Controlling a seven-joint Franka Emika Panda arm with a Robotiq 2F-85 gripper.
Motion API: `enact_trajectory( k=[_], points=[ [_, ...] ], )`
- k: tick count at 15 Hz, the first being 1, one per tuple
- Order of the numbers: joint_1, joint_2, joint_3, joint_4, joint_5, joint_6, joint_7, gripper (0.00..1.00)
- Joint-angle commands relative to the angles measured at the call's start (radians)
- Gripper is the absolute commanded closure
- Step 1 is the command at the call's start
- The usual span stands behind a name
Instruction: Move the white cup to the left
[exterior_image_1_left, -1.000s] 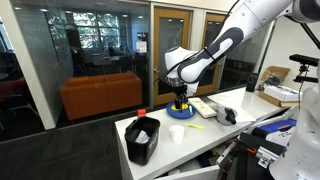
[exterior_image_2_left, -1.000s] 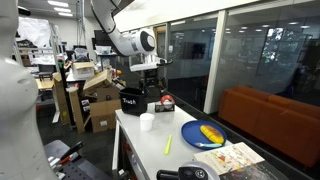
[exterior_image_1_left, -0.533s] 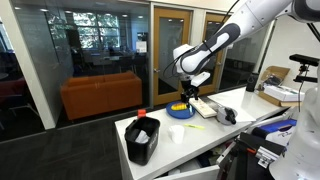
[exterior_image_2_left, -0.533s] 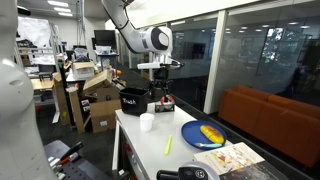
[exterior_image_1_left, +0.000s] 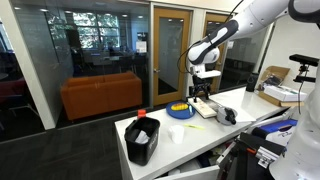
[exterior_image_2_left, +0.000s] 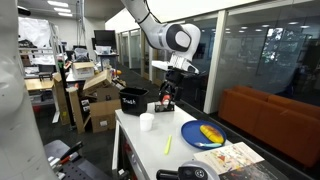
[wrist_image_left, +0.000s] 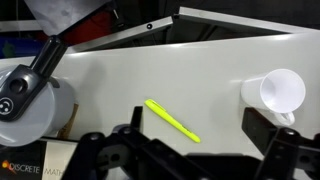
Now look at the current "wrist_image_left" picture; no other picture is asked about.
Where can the yellow highlighter pen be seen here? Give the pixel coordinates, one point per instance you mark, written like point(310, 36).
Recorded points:
point(173, 121)

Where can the metal table frame rail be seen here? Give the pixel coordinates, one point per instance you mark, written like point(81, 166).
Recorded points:
point(206, 20)

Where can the discrete mathematics book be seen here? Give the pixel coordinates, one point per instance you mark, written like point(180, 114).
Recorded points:
point(23, 166)

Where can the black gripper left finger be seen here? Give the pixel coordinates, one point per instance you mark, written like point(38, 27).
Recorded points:
point(143, 153)

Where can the black device at edge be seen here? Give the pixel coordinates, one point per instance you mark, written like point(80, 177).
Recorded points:
point(33, 113)

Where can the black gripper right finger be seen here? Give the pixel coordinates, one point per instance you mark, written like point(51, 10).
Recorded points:
point(276, 150)

